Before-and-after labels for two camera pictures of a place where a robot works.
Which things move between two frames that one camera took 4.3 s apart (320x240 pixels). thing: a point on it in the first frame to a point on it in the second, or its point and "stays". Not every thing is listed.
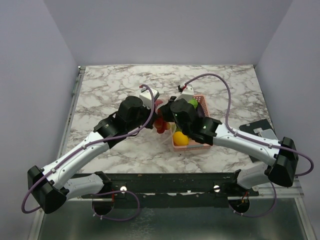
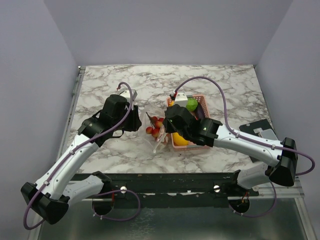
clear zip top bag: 164,130 to 146,122
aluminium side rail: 70,110 stays
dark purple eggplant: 200,110 stays
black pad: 253,128 stays
